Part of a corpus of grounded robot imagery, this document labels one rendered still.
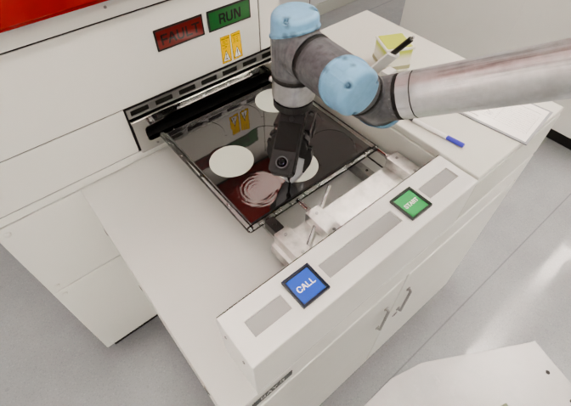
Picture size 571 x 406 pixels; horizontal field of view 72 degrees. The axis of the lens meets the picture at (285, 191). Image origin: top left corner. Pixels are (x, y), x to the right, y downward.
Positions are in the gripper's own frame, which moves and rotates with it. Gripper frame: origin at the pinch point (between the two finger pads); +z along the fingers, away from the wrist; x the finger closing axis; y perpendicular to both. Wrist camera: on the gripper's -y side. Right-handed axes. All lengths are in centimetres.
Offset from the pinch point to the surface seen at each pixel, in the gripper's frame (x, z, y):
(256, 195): 5.9, 1.4, -4.9
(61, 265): 57, 30, -20
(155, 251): 23.8, 9.3, -19.0
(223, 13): 23.4, -19.6, 28.3
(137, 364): 51, 91, -26
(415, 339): -48, 91, 12
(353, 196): -13.7, 3.3, 2.0
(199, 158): 21.7, 1.3, 2.0
